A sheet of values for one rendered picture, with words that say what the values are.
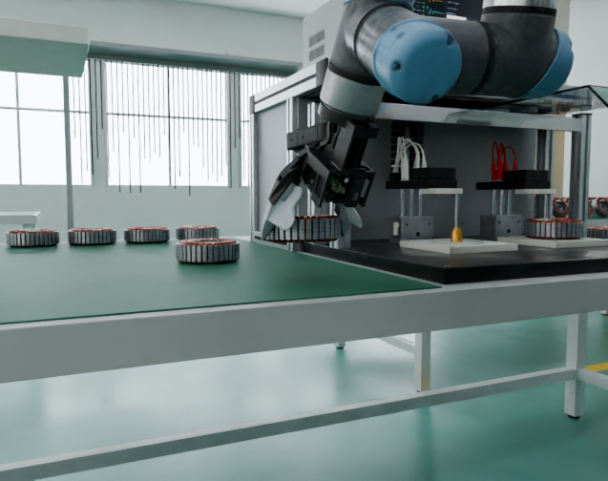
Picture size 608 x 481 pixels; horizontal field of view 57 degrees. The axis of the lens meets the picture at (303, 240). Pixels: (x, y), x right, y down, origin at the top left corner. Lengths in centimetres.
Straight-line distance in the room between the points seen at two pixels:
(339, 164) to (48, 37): 74
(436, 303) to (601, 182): 692
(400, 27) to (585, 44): 745
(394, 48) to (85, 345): 40
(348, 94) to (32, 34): 75
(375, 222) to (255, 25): 683
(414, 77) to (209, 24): 726
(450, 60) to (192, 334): 37
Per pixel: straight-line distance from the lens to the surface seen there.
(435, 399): 200
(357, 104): 68
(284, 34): 809
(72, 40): 126
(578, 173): 142
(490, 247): 101
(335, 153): 70
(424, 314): 71
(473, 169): 141
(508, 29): 64
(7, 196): 724
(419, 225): 116
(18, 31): 126
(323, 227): 76
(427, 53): 55
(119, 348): 58
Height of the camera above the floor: 87
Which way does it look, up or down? 5 degrees down
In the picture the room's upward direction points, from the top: straight up
